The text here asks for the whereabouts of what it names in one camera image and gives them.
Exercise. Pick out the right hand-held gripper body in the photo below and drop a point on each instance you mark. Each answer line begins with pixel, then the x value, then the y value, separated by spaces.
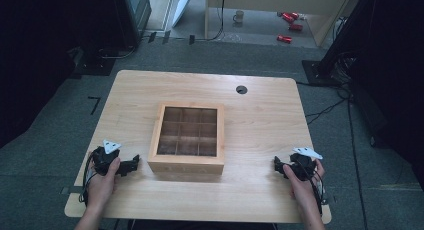
pixel 301 166

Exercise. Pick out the wooden compartment box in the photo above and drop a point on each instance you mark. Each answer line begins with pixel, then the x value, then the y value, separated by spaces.
pixel 186 163

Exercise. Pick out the person's right hand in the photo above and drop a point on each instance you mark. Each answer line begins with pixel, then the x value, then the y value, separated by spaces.
pixel 301 190

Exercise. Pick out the black metal stand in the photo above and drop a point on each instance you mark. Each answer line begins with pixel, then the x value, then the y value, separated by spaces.
pixel 336 43

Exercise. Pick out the grey mug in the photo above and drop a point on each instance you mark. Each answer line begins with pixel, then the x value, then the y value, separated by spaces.
pixel 238 16

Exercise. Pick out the person's left hand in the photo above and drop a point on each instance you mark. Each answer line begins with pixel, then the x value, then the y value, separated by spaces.
pixel 101 186

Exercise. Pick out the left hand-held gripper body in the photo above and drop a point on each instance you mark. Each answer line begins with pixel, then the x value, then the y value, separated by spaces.
pixel 104 158

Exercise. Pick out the red can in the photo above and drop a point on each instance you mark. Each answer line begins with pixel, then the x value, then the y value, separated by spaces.
pixel 296 27
pixel 284 39
pixel 289 16

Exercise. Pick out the black stand base plate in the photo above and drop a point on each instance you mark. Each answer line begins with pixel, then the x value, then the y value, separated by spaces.
pixel 95 65

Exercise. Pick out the grey tape strip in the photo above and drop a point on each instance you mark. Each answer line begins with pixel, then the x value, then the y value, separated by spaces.
pixel 70 190
pixel 328 199

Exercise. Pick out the white board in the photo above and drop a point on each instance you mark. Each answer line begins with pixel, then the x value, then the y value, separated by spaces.
pixel 182 5

